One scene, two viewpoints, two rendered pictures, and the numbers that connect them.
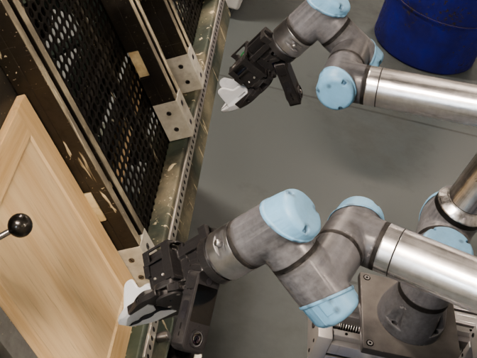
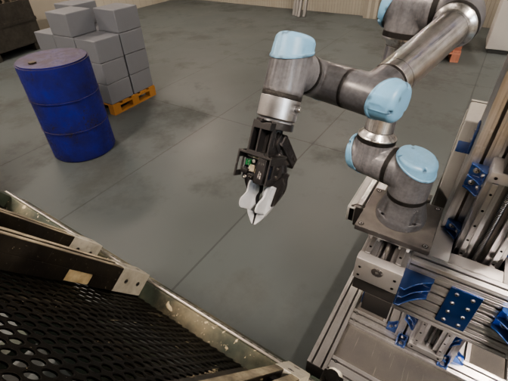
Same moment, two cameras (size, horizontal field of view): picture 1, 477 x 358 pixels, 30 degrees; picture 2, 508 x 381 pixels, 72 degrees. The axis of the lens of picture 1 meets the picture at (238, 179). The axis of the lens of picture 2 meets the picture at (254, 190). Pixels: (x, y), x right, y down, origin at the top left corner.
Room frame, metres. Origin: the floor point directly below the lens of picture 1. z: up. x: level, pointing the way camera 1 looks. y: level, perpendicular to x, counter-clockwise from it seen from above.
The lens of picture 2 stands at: (1.22, 0.47, 1.80)
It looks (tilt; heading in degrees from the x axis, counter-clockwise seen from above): 38 degrees down; 311
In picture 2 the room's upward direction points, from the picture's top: 2 degrees counter-clockwise
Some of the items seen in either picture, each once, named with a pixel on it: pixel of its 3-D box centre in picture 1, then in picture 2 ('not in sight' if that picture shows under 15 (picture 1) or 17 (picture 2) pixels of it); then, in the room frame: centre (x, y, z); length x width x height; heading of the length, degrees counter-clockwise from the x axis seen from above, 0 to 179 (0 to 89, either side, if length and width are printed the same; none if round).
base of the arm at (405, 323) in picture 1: (417, 303); (404, 204); (1.39, -0.45, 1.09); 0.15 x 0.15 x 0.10
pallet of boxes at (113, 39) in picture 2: not in sight; (95, 55); (5.50, -1.65, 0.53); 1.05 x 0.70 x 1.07; 9
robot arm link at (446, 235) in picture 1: (438, 265); (410, 172); (1.40, -0.45, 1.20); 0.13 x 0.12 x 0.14; 173
